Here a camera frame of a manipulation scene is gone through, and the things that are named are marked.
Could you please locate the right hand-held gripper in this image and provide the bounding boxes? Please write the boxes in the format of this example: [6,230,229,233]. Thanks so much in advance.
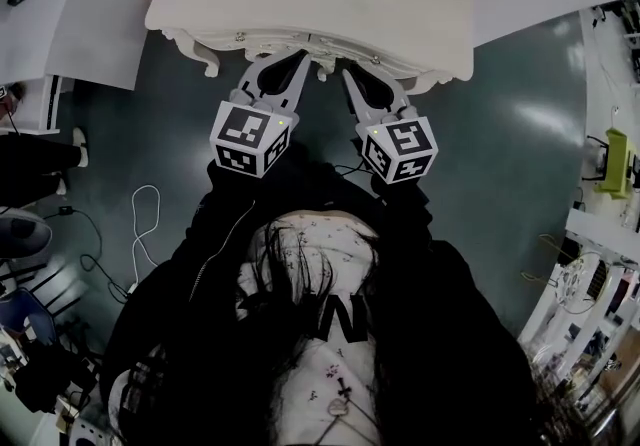
[341,61,440,184]

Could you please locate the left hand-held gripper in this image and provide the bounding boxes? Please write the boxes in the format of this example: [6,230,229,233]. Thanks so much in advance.
[208,48,313,180]

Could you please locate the person's left forearm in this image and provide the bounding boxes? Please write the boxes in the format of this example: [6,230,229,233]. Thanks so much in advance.
[197,158,271,245]

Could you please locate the person's right forearm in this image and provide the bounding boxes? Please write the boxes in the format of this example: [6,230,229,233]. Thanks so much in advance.
[369,173,436,255]

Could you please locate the person's legs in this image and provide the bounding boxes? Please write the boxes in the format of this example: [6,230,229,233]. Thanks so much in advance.
[289,141,371,215]

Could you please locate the person's white printed shirt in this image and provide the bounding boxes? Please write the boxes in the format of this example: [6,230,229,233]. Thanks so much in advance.
[234,211,386,446]

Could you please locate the person's black jacket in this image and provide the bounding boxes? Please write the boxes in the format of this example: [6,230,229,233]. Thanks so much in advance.
[99,153,541,446]

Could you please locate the white metal rack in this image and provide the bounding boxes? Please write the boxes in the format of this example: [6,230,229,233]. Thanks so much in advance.
[517,208,640,385]

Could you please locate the white cabinet with black strip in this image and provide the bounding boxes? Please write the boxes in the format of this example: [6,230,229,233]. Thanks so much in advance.
[14,73,76,135]

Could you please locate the green table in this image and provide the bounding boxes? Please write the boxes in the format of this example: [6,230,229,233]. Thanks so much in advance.
[594,127,635,201]

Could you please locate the round white perforated disc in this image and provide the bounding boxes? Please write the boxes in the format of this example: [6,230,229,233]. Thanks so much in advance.
[555,253,604,313]

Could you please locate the grey round stool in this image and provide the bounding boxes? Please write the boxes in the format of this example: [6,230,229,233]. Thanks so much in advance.
[0,211,54,260]

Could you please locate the blue chair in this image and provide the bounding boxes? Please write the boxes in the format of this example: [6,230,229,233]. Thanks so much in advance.
[0,287,57,346]

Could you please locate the thin black cable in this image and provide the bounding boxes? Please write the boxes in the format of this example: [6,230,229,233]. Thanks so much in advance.
[332,161,374,180]

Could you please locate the white cable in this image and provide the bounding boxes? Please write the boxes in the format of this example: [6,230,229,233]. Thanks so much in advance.
[130,183,162,293]

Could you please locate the cross pendant necklace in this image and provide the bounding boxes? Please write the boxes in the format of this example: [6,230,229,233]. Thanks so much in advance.
[319,373,381,446]

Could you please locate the black frame chair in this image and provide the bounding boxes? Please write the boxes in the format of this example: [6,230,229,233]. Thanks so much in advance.
[0,253,91,315]

